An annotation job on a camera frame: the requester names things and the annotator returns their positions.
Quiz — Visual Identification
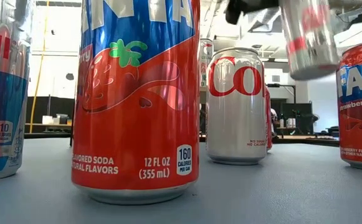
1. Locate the white Celsius Peach Vibe can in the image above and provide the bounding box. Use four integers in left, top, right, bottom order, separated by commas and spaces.
279, 0, 341, 81
199, 38, 214, 88

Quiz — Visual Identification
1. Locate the blue silver Red Bull can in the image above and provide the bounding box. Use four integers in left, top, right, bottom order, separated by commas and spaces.
0, 0, 36, 183

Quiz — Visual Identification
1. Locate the silver ceiling duct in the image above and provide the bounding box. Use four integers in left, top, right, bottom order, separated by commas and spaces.
247, 9, 281, 34

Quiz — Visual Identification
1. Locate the silver Diet Coke can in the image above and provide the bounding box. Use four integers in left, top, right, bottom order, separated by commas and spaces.
205, 47, 267, 166

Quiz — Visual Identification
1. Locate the black pipe frame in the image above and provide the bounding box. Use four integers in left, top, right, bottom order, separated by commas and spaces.
266, 83, 297, 105

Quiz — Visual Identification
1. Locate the wooden desk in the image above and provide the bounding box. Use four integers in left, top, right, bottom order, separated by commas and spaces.
24, 123, 73, 127

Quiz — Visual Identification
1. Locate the red Fanta strawberry can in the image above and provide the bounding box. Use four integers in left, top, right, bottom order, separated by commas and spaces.
264, 85, 274, 153
70, 0, 201, 205
335, 40, 362, 172

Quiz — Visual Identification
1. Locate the yellow cable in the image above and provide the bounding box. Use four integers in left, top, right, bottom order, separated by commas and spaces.
29, 0, 50, 134

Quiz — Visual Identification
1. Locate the black partition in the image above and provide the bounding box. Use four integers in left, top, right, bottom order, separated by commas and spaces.
24, 96, 75, 134

